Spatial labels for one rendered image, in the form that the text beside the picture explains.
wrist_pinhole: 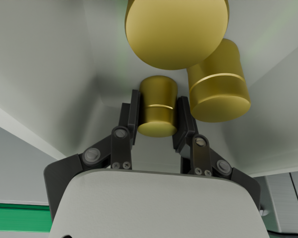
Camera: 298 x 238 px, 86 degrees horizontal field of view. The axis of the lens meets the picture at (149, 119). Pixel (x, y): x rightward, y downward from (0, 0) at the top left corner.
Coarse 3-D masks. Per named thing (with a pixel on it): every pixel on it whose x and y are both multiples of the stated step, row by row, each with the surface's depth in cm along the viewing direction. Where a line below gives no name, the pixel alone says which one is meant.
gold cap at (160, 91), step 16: (144, 80) 14; (160, 80) 13; (144, 96) 13; (160, 96) 12; (176, 96) 14; (144, 112) 12; (160, 112) 12; (176, 112) 13; (144, 128) 13; (160, 128) 12; (176, 128) 12
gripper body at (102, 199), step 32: (64, 192) 8; (96, 192) 7; (128, 192) 7; (160, 192) 8; (192, 192) 8; (224, 192) 8; (64, 224) 6; (96, 224) 6; (128, 224) 6; (160, 224) 7; (192, 224) 7; (224, 224) 7; (256, 224) 7
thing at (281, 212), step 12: (264, 180) 16; (276, 180) 16; (288, 180) 16; (264, 192) 16; (276, 192) 15; (288, 192) 15; (264, 204) 15; (276, 204) 15; (288, 204) 15; (264, 216) 15; (276, 216) 14; (288, 216) 14; (276, 228) 14; (288, 228) 14
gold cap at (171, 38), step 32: (128, 0) 5; (160, 0) 4; (192, 0) 4; (224, 0) 4; (128, 32) 5; (160, 32) 5; (192, 32) 5; (224, 32) 5; (160, 64) 6; (192, 64) 6
